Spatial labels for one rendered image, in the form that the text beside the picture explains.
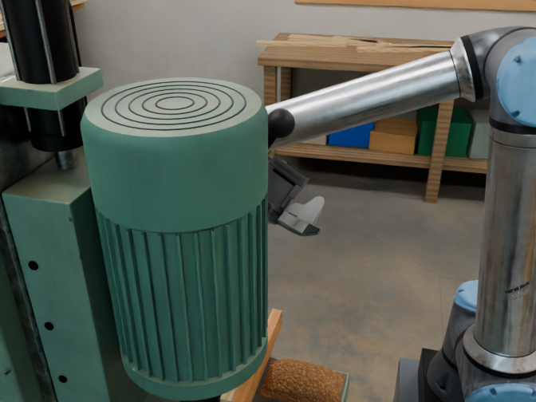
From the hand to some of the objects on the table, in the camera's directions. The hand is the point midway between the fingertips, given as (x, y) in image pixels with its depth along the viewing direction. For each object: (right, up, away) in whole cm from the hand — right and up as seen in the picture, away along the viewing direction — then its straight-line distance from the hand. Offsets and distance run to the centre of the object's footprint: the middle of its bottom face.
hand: (268, 201), depth 69 cm
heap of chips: (+6, -33, +31) cm, 46 cm away
